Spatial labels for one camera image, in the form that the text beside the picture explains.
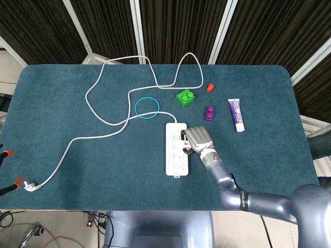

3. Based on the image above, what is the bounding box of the white power strip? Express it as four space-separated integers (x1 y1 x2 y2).
165 122 190 179

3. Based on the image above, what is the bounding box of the purple toy building block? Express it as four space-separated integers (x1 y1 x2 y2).
204 105 216 122

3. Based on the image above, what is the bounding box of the teal table cloth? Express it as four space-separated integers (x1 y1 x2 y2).
0 64 320 210

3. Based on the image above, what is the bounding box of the white power cord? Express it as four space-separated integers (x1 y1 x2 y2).
24 52 204 192

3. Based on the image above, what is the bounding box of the blue-grey robot torso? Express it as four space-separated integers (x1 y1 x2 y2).
102 210 215 248

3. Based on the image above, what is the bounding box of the chrome metal leg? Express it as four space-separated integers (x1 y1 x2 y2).
20 224 44 246

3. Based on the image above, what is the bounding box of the purple and white toothpaste tube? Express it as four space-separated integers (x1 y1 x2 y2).
228 98 245 133

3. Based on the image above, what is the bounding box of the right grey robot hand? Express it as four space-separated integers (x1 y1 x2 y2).
180 126 215 156

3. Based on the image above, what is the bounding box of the thin blue ring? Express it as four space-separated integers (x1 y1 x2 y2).
134 97 161 120

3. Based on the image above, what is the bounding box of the green toy building block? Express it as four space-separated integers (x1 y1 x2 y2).
175 88 196 109

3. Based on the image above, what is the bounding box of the white partition post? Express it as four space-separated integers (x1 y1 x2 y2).
289 36 331 86
62 0 97 56
208 0 238 65
0 35 28 68
129 0 147 65

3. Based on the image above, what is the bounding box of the black clamp with orange tip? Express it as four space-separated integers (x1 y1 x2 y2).
0 149 13 163
0 177 24 196

